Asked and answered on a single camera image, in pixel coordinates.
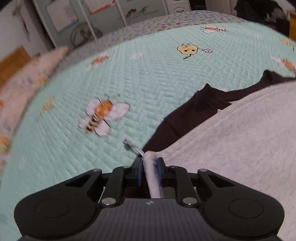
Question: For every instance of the white drawer cabinet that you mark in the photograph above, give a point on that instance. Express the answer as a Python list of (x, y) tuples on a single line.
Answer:
[(178, 8)]

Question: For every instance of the blue bordered wall poster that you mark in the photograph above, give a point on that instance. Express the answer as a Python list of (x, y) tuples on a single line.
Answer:
[(62, 16)]

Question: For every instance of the bee print quilted bedspread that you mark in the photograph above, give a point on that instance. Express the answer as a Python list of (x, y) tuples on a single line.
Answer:
[(150, 76)]

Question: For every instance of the pile of black clothes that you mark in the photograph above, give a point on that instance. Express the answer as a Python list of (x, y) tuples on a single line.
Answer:
[(254, 11)]

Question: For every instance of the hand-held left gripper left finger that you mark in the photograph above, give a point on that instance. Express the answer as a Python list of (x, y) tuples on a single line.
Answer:
[(139, 171)]

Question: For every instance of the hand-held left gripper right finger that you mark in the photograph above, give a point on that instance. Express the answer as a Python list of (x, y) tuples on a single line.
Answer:
[(159, 171)]

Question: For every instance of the grey and brown sweatshirt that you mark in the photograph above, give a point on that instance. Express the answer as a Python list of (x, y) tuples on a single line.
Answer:
[(231, 139)]

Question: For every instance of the wooden desk with drawers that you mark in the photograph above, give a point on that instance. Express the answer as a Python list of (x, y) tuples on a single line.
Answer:
[(293, 25)]

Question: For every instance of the sliding door wardrobe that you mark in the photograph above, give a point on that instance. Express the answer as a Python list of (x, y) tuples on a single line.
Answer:
[(111, 25)]

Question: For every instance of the red hanging ornament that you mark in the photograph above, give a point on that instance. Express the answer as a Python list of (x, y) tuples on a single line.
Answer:
[(24, 25)]

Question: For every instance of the pink floral pillow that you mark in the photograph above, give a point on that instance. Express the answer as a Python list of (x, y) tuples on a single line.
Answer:
[(27, 76)]

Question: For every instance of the floral bed sheet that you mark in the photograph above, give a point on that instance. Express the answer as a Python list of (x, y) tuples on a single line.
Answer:
[(161, 23)]

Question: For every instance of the orange bordered wall poster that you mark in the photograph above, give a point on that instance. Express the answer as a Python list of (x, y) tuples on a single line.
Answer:
[(99, 7)]

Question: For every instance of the wooden headboard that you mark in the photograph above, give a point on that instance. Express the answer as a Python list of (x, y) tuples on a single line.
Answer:
[(13, 62)]

